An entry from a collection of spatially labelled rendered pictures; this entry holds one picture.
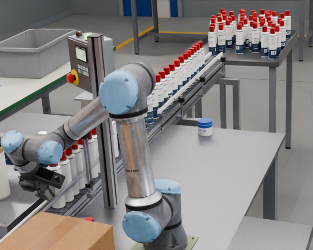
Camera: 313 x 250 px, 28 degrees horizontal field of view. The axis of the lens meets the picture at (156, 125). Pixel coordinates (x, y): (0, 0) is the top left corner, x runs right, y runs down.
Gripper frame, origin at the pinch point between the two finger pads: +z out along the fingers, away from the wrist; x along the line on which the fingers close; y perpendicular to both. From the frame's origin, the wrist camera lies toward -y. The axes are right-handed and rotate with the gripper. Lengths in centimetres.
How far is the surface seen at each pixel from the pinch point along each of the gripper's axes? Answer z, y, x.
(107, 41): -36, -17, -45
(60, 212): 4.7, -2.1, 2.6
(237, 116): 132, -18, -153
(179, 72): 59, -2, -121
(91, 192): 9.5, -8.1, -9.9
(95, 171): 15.9, -2.3, -23.8
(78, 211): 12.3, -4.6, -2.9
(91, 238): -40, -42, 33
